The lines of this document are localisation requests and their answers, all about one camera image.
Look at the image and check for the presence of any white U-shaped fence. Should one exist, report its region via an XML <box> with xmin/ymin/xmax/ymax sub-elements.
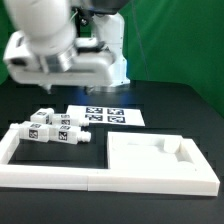
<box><xmin>0</xmin><ymin>129</ymin><xmax>220</xmax><ymax>196</ymax></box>

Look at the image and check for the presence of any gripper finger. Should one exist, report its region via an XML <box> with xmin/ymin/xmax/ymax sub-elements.
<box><xmin>39</xmin><ymin>84</ymin><xmax>52</xmax><ymax>94</ymax></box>

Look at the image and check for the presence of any paper sheet with tags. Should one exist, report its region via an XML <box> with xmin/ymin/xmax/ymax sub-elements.
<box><xmin>66</xmin><ymin>105</ymin><xmax>145</xmax><ymax>126</ymax></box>

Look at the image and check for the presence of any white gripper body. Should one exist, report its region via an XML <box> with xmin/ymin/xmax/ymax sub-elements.
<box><xmin>3</xmin><ymin>31</ymin><xmax>114</xmax><ymax>88</ymax></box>

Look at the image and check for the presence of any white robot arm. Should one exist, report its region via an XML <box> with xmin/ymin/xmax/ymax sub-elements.
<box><xmin>3</xmin><ymin>0</ymin><xmax>130</xmax><ymax>92</ymax></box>

